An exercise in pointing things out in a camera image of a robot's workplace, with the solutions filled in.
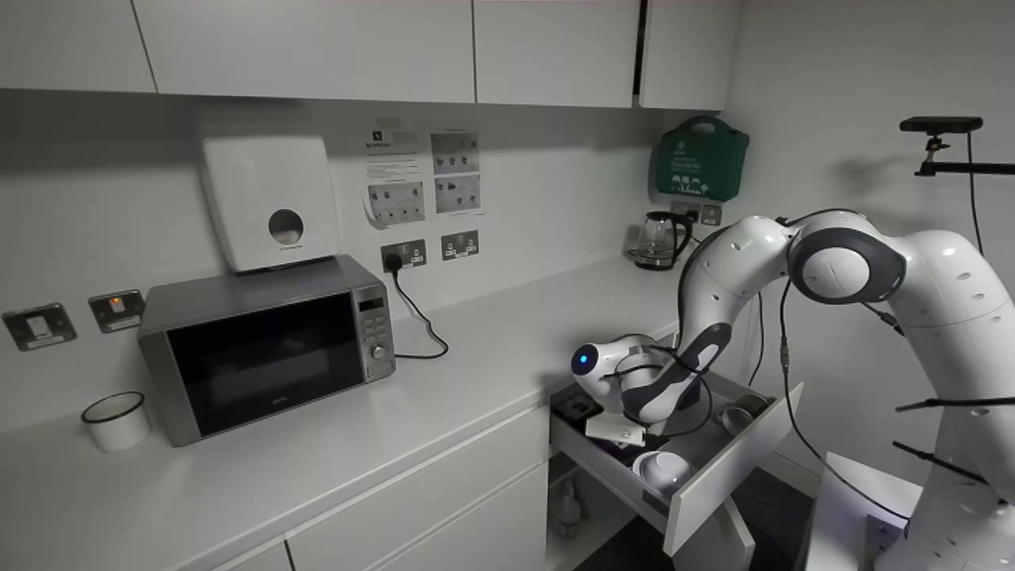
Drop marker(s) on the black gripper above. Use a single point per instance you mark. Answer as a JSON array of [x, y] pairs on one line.
[[616, 430]]

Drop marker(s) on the silver microwave oven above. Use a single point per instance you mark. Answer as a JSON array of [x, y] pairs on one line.
[[230, 351]]

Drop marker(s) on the green first aid kit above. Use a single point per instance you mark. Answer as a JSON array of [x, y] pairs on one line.
[[700, 161]]

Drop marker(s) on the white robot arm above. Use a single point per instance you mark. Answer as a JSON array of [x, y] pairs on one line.
[[941, 295]]

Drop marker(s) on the wall switch plate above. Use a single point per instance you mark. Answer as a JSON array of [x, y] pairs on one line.
[[38, 327]]

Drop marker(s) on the open grey drawer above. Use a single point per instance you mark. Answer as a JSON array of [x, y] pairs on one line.
[[717, 461]]

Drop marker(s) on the white bowl in drawer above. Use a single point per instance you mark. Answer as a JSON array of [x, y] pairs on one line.
[[660, 467]]

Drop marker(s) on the white paper towel dispenser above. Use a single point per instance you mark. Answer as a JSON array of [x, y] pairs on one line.
[[272, 201]]

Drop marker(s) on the white cup in drawer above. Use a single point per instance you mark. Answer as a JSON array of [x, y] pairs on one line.
[[734, 419]]

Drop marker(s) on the double wall socket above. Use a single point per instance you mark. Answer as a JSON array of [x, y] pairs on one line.
[[405, 254]]

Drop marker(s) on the black camera on stand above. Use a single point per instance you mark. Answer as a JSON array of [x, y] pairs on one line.
[[938, 128]]

